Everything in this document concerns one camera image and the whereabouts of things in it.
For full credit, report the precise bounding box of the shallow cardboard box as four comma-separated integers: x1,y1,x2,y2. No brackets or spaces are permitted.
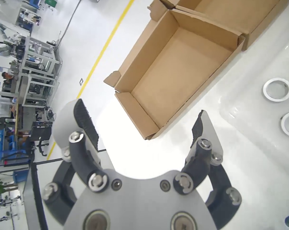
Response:
104,9,246,141
148,0,289,50

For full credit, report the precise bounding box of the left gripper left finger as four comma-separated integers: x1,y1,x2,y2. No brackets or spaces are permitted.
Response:
42,98,110,226

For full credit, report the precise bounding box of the person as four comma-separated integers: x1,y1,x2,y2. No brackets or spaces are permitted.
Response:
1,72,15,86

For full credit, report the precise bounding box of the black office chair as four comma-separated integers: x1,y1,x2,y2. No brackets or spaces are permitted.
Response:
30,121,52,156

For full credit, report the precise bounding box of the deep clear plastic tray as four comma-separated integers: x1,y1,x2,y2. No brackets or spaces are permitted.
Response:
218,32,289,169

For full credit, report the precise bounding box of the white metal rack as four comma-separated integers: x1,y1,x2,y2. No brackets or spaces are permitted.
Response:
15,36,61,108

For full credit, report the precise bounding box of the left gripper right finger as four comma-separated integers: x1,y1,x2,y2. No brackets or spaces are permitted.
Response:
172,109,242,230

